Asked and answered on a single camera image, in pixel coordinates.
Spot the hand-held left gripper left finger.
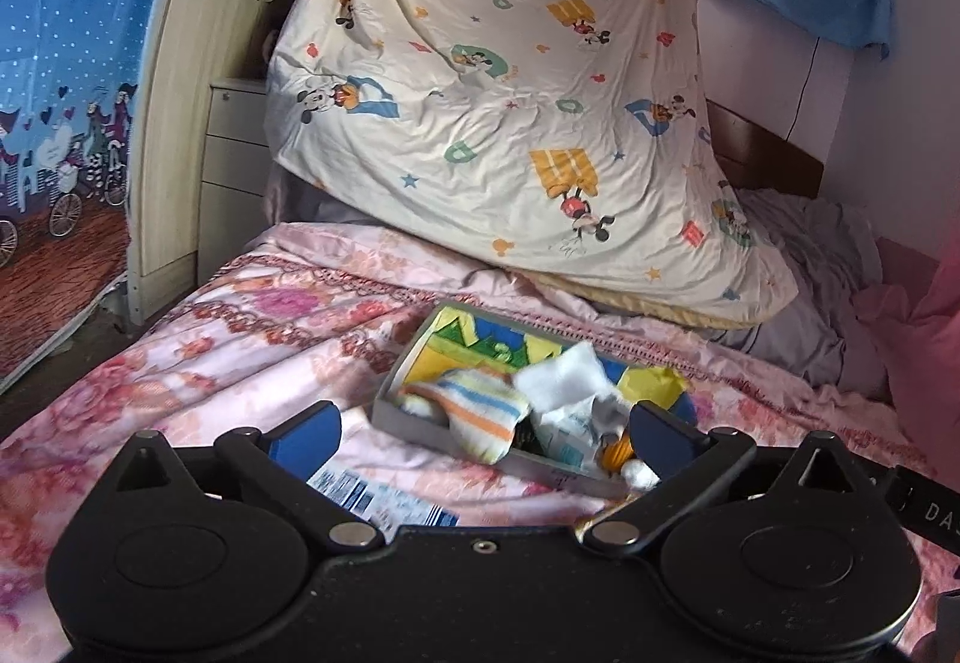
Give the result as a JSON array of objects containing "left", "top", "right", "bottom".
[{"left": 109, "top": 400, "right": 387, "bottom": 554}]

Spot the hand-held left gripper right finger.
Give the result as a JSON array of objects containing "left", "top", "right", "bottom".
[{"left": 583, "top": 400, "right": 871, "bottom": 555}]

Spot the yellow sock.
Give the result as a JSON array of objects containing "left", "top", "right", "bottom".
[{"left": 598, "top": 433, "right": 640, "bottom": 476}]

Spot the blue white quilted cloth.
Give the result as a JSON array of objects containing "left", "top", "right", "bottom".
[{"left": 514, "top": 342, "right": 602, "bottom": 418}]

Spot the colourful printed cardboard box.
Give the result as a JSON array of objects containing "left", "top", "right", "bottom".
[{"left": 372, "top": 301, "right": 700, "bottom": 485}]

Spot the striped sock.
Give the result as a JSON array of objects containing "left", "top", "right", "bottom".
[{"left": 396, "top": 367, "right": 530, "bottom": 466}]

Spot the small milk carton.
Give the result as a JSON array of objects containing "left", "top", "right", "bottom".
[{"left": 306, "top": 468, "right": 460, "bottom": 529}]

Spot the pink floral bedsheet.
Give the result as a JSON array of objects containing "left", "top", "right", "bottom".
[{"left": 0, "top": 220, "right": 960, "bottom": 638}]

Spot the pink cloth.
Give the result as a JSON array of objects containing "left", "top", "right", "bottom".
[{"left": 855, "top": 235, "right": 960, "bottom": 440}]

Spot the grey crumpled blanket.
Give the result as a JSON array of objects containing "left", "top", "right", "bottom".
[{"left": 718, "top": 187, "right": 895, "bottom": 403}]

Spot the light wooden drawer cabinet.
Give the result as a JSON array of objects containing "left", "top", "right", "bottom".
[{"left": 196, "top": 76, "right": 275, "bottom": 290}]

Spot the dark wooden headboard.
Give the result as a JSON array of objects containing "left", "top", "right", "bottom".
[{"left": 705, "top": 100, "right": 827, "bottom": 200}]

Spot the light wooden panel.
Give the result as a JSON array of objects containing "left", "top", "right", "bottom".
[{"left": 124, "top": 0, "right": 301, "bottom": 328}]

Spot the cartoon printed cream quilt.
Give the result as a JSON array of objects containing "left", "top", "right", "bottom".
[{"left": 266, "top": 0, "right": 800, "bottom": 332}]

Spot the blue printed curtain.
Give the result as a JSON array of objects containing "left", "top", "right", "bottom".
[{"left": 0, "top": 0, "right": 185, "bottom": 395}]

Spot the black wall cable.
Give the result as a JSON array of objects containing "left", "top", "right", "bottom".
[{"left": 783, "top": 31, "right": 823, "bottom": 144}]

